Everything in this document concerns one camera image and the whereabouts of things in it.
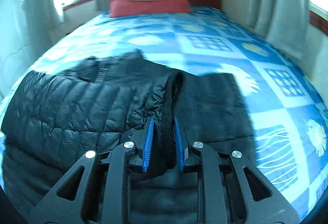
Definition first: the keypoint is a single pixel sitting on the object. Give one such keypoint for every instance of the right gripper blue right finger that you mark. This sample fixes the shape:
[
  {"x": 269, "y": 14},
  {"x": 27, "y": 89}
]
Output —
[{"x": 230, "y": 189}]

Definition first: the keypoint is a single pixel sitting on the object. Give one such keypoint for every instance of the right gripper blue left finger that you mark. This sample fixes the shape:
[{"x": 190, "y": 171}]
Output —
[{"x": 67, "y": 200}]

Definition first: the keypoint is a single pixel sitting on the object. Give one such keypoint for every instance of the black quilted puffer jacket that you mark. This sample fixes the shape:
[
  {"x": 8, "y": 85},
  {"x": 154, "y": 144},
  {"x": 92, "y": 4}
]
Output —
[{"x": 52, "y": 120}]

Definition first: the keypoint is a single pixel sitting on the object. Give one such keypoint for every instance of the blue patterned bed sheet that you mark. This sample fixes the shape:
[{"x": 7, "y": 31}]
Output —
[{"x": 288, "y": 117}]

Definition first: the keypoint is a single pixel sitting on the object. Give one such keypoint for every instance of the brown wooden window sill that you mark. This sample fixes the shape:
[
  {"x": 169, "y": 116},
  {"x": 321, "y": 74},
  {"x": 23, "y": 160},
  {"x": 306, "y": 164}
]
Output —
[{"x": 319, "y": 22}]

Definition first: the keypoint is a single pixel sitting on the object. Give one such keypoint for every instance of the red pillow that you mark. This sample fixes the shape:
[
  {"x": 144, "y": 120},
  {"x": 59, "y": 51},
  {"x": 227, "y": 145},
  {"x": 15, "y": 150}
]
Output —
[{"x": 120, "y": 8}]

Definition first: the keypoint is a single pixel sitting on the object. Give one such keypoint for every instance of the grey right side curtain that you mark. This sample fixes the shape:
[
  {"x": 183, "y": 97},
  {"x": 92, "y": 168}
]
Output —
[{"x": 282, "y": 23}]

